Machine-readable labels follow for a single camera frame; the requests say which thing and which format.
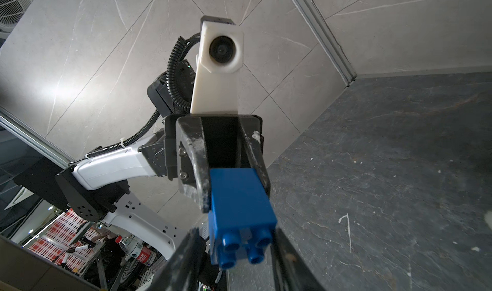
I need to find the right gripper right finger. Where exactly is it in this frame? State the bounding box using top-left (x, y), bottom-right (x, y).
top-left (271, 228), bottom-right (325, 290)

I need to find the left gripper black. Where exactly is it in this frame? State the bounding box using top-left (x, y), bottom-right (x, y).
top-left (164, 114), bottom-right (270, 214)

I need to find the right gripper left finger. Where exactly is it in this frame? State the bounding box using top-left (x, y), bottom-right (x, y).
top-left (147, 228), bottom-right (206, 291)

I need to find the small blue lego brick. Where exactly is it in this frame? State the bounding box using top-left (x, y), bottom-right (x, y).
top-left (208, 169), bottom-right (278, 270)

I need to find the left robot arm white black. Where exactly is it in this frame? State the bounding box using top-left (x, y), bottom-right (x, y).
top-left (56, 73), bottom-right (277, 269)

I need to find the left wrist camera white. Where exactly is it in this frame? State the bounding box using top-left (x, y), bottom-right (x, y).
top-left (190, 15), bottom-right (244, 114)

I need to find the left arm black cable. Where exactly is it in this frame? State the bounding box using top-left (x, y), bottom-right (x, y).
top-left (86, 33), bottom-right (201, 159)

